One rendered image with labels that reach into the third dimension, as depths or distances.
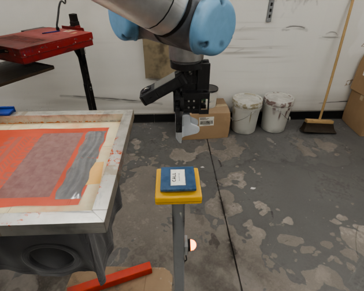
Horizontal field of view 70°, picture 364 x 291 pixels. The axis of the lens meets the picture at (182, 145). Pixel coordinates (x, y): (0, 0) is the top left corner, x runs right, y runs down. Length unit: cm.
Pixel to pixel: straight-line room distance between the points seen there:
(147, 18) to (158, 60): 239
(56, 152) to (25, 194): 20
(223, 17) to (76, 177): 62
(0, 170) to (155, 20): 75
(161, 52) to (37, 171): 203
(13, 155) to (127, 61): 198
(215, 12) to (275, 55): 263
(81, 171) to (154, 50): 201
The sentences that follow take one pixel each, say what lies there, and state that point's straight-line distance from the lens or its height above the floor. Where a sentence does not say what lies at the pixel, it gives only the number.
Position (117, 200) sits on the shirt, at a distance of 125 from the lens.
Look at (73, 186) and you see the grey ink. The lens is 80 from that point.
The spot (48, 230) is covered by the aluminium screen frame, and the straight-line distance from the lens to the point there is 69.
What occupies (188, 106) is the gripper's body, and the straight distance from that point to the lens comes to 60.
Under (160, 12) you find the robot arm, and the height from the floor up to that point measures 142.
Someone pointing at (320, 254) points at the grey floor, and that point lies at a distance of 195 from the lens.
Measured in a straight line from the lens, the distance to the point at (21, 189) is 86.
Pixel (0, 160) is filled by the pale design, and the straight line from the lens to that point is 102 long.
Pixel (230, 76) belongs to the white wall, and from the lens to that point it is 291.
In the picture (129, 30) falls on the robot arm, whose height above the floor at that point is 138.
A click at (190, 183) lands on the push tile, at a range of 73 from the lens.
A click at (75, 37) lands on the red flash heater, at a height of 110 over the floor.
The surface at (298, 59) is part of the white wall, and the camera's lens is 309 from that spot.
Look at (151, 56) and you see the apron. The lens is 272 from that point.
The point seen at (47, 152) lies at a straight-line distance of 98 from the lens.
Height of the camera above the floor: 146
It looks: 34 degrees down
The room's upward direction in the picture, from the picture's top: straight up
